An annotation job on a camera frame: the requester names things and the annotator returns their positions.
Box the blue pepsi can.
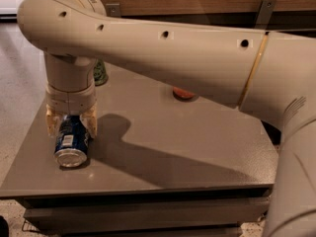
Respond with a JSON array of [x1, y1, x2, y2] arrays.
[[54, 116, 90, 168]]

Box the left metal wall bracket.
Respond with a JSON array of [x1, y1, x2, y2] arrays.
[[106, 3, 121, 18]]

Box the green soda can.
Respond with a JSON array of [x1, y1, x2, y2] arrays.
[[93, 60, 109, 86]]

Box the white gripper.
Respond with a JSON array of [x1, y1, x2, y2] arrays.
[[45, 83, 98, 138]]

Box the red apple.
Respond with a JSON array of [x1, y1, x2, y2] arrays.
[[173, 87, 196, 101]]

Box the right metal wall bracket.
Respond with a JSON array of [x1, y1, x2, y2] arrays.
[[254, 0, 277, 30]]

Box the metal wall bracket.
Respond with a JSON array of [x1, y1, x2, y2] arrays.
[[106, 3, 121, 18], [254, 0, 277, 30]]

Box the grey table with drawers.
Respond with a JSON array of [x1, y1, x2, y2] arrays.
[[1, 66, 277, 237]]

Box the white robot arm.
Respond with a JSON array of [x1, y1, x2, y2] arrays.
[[17, 0, 316, 237]]

